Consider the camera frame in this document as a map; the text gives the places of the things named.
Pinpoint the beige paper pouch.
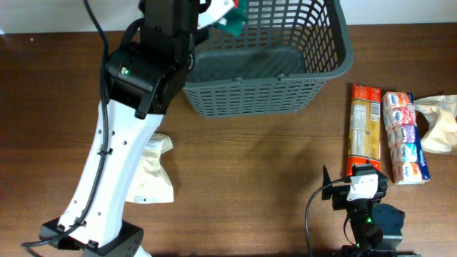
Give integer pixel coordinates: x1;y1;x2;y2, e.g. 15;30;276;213
126;133;174;204

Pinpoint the grey plastic basket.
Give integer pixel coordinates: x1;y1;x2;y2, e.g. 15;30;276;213
182;0;354;118

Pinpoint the green coffee sachet bag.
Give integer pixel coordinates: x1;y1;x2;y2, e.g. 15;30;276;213
216;0;248;37

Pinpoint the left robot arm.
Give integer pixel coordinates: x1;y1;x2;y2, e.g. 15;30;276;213
39;1;210;256

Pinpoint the crumpled beige bag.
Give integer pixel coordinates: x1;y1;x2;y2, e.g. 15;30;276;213
414;95;456;155

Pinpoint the orange spaghetti packet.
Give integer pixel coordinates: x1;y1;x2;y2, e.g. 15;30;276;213
346;84;381;176

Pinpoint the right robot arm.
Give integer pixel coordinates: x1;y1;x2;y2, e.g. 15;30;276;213
322;163;416;257

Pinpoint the tissue multipack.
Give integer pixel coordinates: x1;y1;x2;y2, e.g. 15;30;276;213
382;91;431;185

